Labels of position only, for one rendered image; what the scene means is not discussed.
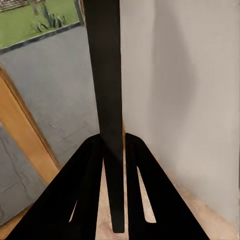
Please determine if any poster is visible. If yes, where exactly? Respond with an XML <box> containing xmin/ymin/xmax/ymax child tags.
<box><xmin>82</xmin><ymin>0</ymin><xmax>125</xmax><ymax>233</ymax></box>

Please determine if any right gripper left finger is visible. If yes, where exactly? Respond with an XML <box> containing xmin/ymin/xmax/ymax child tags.
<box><xmin>5</xmin><ymin>134</ymin><xmax>104</xmax><ymax>240</ymax></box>

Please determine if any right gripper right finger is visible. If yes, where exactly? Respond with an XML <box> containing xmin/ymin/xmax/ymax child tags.
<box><xmin>125</xmin><ymin>133</ymin><xmax>210</xmax><ymax>240</ymax></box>

